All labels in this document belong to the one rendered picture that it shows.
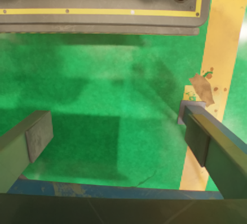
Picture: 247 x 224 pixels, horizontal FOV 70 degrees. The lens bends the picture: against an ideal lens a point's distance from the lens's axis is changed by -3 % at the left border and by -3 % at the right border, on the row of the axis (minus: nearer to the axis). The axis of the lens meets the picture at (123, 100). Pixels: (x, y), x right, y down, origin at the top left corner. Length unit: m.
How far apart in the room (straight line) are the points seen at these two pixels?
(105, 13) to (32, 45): 0.48
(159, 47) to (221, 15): 0.28
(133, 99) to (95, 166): 0.43
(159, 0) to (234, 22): 0.49
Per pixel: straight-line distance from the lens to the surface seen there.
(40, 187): 0.38
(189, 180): 1.13
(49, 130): 0.17
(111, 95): 0.84
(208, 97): 0.92
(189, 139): 0.17
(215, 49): 0.89
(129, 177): 1.06
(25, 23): 0.55
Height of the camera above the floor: 0.80
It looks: 73 degrees down
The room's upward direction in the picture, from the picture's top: 178 degrees counter-clockwise
